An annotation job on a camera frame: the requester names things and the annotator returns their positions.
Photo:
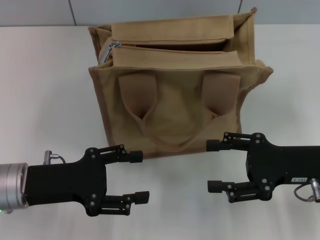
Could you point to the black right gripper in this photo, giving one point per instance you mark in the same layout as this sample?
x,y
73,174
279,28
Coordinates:
x,y
280,165

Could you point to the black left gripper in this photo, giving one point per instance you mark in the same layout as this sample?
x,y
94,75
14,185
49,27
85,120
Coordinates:
x,y
65,182

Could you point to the khaki canvas food bag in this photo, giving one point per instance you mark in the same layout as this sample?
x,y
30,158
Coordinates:
x,y
175,105

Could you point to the silver metal zipper pull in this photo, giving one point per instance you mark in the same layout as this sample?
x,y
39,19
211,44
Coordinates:
x,y
105,53

